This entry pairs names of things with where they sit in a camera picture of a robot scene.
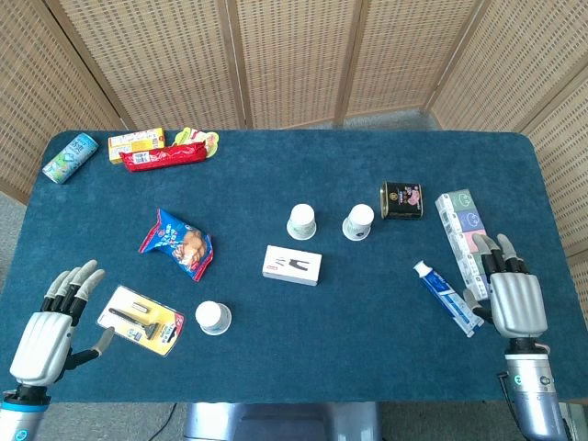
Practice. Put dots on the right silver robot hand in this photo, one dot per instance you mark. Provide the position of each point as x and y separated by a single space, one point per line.
519 303

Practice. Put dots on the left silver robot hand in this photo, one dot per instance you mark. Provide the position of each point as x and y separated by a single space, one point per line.
43 340

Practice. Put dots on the white paper cup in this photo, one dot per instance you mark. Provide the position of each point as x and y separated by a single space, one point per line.
358 220
301 220
211 317

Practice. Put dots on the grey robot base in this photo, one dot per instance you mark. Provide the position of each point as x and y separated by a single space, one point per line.
280 422

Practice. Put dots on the blue white toothpaste tube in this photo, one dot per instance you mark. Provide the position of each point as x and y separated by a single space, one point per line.
445 296

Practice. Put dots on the pastel tissue multipack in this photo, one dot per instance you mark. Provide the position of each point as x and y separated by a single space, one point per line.
459 220

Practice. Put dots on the yellow razor blister pack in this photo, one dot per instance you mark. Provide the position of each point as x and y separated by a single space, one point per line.
147 321

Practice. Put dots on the black rectangular tin can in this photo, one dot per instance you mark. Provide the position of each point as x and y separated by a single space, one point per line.
402 200

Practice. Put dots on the blue cookie snack bag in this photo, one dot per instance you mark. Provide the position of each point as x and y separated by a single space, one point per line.
177 243

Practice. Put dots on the light blue beverage can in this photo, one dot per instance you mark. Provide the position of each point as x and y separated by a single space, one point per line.
69 158

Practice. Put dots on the red biscuit package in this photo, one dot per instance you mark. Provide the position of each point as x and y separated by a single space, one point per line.
163 156

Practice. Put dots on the yellow cardboard box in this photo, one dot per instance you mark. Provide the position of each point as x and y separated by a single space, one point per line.
133 139

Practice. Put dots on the white box black print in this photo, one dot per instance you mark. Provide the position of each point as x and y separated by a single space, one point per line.
294 265

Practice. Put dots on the blue table cloth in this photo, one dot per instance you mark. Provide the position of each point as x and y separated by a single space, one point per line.
294 344

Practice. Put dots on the yellow green snack pouch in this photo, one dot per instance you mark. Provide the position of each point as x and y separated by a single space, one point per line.
209 140

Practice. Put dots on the woven bamboo folding screen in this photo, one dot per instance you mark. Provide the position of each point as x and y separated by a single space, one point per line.
294 59

